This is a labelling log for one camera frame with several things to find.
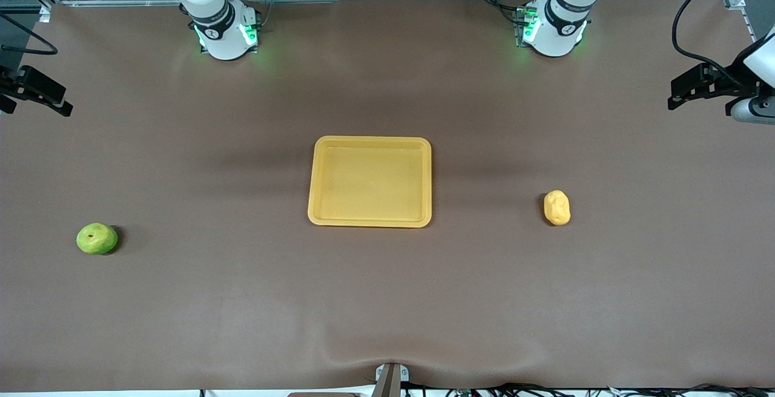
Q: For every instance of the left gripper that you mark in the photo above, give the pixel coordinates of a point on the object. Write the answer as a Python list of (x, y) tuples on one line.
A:
[(728, 82)]

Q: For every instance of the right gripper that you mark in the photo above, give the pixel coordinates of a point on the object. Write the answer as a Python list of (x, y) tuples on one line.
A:
[(7, 81)]

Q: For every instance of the green apple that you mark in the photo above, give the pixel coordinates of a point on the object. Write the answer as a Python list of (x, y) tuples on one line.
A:
[(97, 239)]

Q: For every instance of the yellow potato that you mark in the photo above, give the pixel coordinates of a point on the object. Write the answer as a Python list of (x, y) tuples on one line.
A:
[(557, 208)]

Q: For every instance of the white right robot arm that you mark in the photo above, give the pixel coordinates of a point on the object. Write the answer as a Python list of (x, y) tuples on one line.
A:
[(221, 40)]

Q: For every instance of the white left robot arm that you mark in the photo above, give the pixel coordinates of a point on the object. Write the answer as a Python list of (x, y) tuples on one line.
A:
[(557, 34)]

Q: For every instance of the yellow plastic tray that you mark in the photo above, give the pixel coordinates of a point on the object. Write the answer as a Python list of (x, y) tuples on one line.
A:
[(369, 182)]

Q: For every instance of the brown table mat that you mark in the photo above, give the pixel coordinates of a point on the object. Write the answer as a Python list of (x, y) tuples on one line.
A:
[(387, 294)]

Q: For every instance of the grey table edge clamp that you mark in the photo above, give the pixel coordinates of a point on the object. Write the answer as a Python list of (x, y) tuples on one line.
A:
[(387, 382)]

